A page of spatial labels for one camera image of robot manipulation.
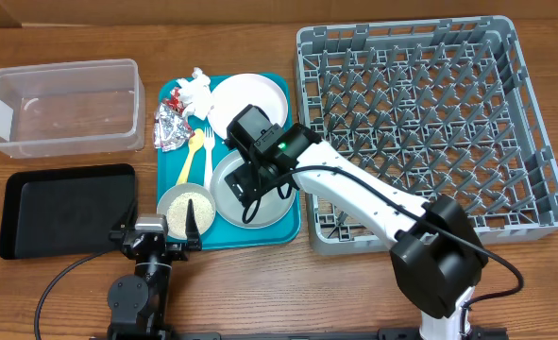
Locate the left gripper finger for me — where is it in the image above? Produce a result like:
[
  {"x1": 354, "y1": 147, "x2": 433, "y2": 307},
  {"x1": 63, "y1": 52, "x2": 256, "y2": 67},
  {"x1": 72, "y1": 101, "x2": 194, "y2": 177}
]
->
[
  {"x1": 185, "y1": 199, "x2": 200, "y2": 241},
  {"x1": 118, "y1": 198, "x2": 137, "y2": 231}
]

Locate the grey deep plate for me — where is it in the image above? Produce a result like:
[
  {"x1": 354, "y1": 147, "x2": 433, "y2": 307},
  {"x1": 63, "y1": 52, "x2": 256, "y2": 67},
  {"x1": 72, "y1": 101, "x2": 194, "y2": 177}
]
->
[{"x1": 211, "y1": 150, "x2": 296, "y2": 229}]

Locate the white plastic fork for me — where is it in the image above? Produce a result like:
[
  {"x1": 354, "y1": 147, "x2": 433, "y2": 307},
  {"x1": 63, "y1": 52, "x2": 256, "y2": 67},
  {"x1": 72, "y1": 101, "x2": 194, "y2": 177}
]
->
[{"x1": 204, "y1": 127, "x2": 215, "y2": 190}]

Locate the yellow plastic spoon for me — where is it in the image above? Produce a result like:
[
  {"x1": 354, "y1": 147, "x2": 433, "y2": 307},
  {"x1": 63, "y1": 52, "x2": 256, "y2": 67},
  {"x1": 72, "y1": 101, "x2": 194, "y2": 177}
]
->
[{"x1": 177, "y1": 128, "x2": 205, "y2": 185}]

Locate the white plate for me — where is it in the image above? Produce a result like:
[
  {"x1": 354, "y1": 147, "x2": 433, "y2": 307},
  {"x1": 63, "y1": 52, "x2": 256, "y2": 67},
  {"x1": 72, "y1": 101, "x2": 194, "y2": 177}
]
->
[{"x1": 208, "y1": 74, "x2": 289, "y2": 140}]

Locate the grey dishwasher rack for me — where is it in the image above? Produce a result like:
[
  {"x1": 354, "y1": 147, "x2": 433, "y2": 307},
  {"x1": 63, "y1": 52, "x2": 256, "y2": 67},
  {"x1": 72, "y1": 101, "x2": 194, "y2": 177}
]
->
[{"x1": 296, "y1": 16, "x2": 558, "y2": 245}]

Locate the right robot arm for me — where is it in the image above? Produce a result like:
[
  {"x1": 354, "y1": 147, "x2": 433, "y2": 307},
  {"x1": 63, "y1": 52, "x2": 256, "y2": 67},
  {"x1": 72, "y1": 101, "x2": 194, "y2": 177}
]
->
[{"x1": 226, "y1": 123, "x2": 487, "y2": 339}]

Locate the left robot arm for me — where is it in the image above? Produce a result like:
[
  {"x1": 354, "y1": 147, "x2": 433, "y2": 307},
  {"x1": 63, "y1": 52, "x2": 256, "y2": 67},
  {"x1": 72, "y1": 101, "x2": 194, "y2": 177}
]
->
[{"x1": 107, "y1": 202, "x2": 201, "y2": 339}]

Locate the grey bowl with rice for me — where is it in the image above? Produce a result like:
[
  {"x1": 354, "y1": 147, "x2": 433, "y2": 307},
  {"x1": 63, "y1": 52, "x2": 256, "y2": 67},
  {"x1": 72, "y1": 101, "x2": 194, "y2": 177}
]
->
[{"x1": 157, "y1": 183, "x2": 216, "y2": 240}]

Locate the black plastic tray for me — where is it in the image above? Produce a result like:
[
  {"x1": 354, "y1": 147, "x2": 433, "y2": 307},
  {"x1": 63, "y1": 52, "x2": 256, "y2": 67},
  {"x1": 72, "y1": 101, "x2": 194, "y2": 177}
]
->
[{"x1": 0, "y1": 163, "x2": 137, "y2": 260}]

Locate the teal serving tray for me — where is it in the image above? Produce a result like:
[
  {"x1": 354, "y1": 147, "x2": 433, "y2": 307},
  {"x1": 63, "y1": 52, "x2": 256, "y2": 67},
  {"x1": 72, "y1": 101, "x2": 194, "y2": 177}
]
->
[{"x1": 157, "y1": 73, "x2": 301, "y2": 250}]

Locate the crumpled foil wrapper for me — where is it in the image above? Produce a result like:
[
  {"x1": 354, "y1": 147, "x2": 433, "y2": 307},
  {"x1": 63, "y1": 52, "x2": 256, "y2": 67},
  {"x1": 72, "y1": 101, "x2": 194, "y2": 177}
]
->
[{"x1": 153, "y1": 87, "x2": 194, "y2": 152}]

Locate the crumpled white napkin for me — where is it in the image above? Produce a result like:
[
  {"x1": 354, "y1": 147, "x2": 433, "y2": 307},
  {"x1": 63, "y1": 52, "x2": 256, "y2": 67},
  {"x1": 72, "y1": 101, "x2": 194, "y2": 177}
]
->
[{"x1": 177, "y1": 67, "x2": 214, "y2": 121}]

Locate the clear plastic bin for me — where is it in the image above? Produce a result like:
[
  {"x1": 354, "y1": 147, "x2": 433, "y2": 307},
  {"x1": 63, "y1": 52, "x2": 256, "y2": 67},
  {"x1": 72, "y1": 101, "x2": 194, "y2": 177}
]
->
[{"x1": 0, "y1": 59, "x2": 146, "y2": 159}]

